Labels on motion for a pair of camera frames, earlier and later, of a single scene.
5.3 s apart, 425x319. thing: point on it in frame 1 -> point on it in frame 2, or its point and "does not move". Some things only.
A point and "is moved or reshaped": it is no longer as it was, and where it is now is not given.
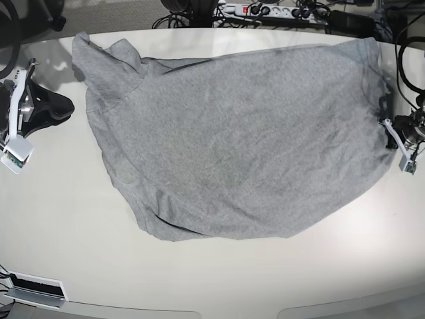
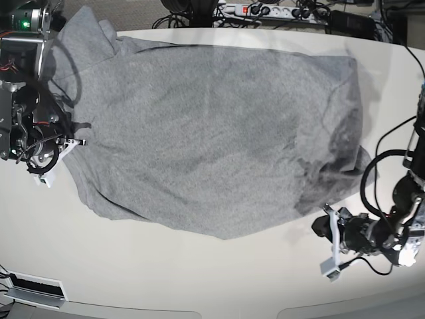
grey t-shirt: [261, 142] is moved or reshaped
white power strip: [281, 12] does not move
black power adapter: [350, 24] does not move
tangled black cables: [205, 14] does not move
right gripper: [406, 125] -> [358, 234]
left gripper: [24, 100] -> [44, 145]
